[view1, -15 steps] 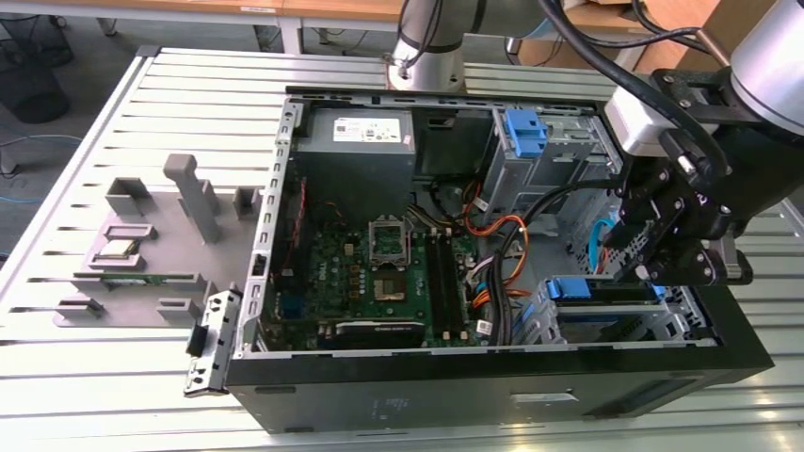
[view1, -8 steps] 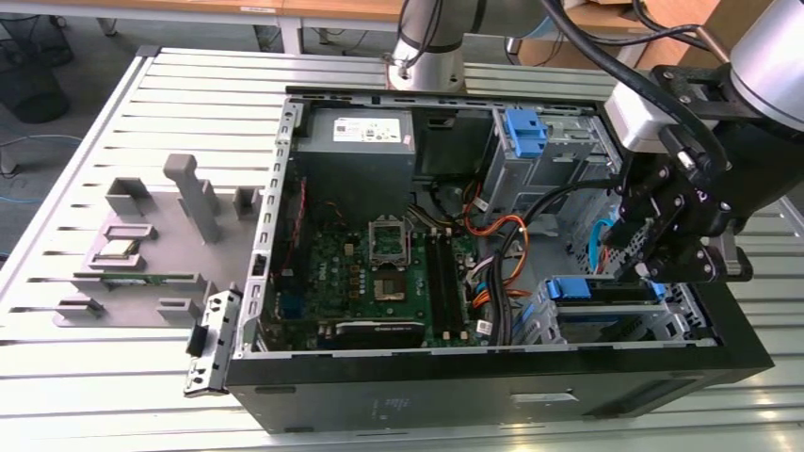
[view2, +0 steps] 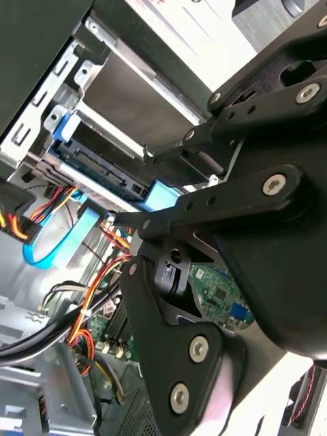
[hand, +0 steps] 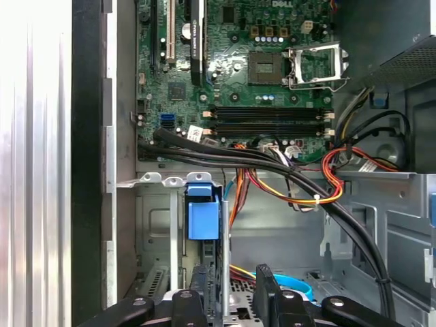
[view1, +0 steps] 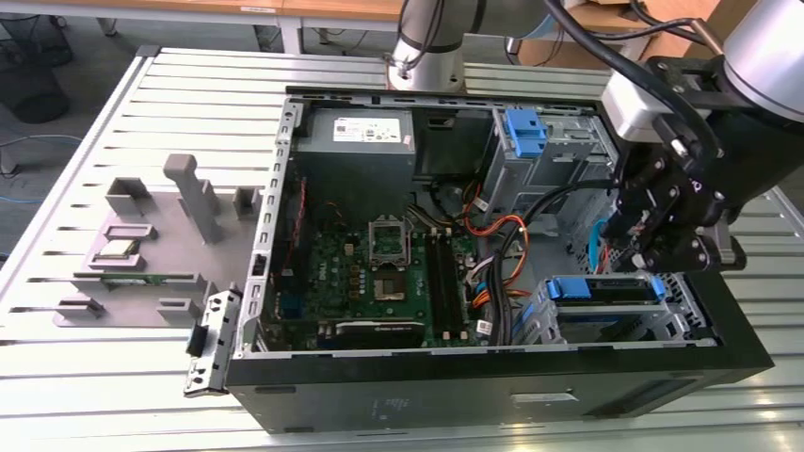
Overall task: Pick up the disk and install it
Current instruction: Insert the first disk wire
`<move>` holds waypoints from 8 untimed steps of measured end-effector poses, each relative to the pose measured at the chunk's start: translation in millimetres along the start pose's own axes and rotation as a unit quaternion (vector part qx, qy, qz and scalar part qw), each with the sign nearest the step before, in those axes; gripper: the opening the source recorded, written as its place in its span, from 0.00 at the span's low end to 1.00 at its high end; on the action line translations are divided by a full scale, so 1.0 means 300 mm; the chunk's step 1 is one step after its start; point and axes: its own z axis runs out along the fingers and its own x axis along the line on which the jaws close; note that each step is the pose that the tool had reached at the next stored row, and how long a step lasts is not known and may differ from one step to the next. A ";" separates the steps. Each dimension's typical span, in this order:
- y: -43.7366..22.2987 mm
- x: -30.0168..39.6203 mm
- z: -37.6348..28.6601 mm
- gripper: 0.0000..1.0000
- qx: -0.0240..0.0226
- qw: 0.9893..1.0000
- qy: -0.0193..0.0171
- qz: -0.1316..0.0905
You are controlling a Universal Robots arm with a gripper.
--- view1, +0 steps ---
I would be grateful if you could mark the wooden cabinet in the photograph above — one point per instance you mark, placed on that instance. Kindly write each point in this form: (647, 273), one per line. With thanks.
(703, 42)

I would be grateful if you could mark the wooden top desk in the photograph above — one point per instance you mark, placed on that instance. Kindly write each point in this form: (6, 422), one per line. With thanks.
(566, 56)
(327, 7)

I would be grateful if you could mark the metal disk bay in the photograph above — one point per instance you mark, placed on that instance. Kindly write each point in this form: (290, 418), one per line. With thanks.
(603, 308)

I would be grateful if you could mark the green motherboard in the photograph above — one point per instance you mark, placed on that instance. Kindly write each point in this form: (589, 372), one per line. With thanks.
(339, 263)

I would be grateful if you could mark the black wrist mount bracket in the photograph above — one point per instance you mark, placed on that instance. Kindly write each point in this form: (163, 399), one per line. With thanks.
(673, 70)

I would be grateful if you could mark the grey parts rack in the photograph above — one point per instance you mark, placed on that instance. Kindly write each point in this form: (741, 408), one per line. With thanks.
(163, 263)

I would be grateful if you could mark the green RAM stick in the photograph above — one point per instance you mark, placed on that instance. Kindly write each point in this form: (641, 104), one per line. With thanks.
(126, 281)

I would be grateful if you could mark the black PC case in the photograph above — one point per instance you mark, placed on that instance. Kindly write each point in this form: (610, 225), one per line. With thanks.
(441, 400)

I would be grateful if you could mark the silver CPU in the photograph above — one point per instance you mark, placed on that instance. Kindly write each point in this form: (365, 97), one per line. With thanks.
(121, 249)

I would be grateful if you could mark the grey power supply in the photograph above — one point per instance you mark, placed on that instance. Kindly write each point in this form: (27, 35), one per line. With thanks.
(353, 179)

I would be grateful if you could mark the metal drive cage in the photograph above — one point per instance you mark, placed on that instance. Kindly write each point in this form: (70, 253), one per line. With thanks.
(569, 141)

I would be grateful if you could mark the black RAM slot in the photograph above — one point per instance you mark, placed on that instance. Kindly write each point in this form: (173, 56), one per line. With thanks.
(435, 282)

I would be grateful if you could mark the black round bin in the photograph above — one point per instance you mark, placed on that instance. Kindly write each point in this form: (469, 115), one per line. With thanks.
(38, 99)

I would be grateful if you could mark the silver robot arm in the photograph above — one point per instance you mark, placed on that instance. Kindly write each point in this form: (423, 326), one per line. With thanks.
(434, 61)

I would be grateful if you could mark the black graphics card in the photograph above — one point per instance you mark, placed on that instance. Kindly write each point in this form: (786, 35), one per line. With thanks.
(377, 332)

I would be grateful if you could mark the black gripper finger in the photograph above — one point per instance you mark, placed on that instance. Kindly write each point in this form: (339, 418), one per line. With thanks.
(654, 183)
(673, 249)

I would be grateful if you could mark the hard disk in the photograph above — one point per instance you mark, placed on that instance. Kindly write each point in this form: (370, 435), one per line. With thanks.
(569, 288)

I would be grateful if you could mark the silver case rear bracket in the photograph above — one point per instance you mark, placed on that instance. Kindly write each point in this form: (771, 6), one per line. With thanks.
(217, 339)

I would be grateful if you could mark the blue plastic drive carrier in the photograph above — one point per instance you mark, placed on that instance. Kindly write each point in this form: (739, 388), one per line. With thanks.
(525, 136)

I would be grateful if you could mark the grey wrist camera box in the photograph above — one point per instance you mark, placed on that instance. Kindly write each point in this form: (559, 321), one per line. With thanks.
(635, 108)

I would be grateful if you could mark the CPU socket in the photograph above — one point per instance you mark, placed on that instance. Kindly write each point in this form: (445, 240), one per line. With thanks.
(390, 287)

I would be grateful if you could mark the black mesh basket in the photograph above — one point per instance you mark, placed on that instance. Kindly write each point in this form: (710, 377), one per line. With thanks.
(38, 44)

